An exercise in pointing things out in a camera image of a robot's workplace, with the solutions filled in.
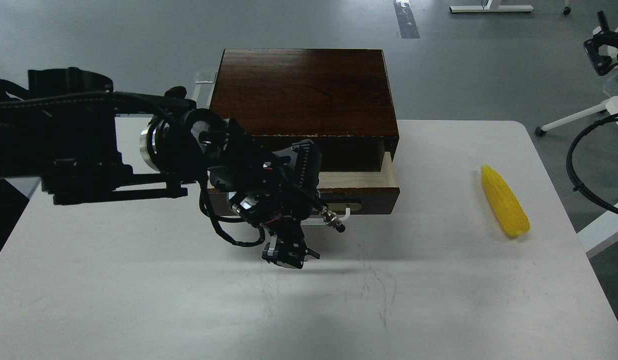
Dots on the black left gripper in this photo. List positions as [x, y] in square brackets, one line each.
[236, 158]

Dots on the wooden drawer with white handle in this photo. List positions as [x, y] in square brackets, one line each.
[361, 192]

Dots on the yellow corn cob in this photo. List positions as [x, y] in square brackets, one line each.
[504, 204]

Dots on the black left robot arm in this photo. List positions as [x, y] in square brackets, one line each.
[91, 144]

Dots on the dark wooden drawer cabinet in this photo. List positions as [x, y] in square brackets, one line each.
[339, 98]

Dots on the white desk leg base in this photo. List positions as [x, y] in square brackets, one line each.
[491, 6]

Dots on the grey floor tape strip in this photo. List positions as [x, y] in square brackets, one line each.
[405, 19]

